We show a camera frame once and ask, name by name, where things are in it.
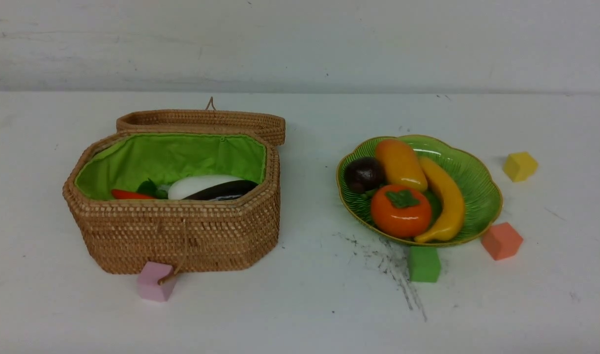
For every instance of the yellow foam cube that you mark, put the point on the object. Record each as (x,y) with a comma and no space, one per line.
(519,166)

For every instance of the dark purple eggplant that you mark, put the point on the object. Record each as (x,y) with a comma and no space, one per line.
(225,191)

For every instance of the yellow banana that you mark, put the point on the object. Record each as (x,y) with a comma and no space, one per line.
(451,219)

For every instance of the orange persimmon with green leaf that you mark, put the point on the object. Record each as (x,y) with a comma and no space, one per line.
(400,211)

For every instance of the purple mangosteen with green calyx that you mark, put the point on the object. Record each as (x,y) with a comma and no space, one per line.
(364,174)

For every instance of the woven rattan basket lid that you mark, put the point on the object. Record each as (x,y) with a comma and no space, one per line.
(271,128)

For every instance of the woven rattan basket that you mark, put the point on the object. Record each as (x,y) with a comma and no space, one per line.
(189,235)

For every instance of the pink foam cube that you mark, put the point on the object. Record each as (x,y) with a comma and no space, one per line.
(156,282)

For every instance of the green glass plate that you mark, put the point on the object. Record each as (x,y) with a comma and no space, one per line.
(483,200)

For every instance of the orange foam cube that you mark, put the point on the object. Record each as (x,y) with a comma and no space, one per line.
(501,241)

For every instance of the yellow orange mango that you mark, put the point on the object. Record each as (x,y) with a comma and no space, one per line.
(401,164)

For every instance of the white radish with green leaves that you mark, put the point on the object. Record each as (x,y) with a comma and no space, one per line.
(190,185)

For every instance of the orange carrot with green leaves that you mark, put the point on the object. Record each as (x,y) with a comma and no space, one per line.
(148,190)

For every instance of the green foam cube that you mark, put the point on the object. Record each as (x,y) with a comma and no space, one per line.
(424,264)

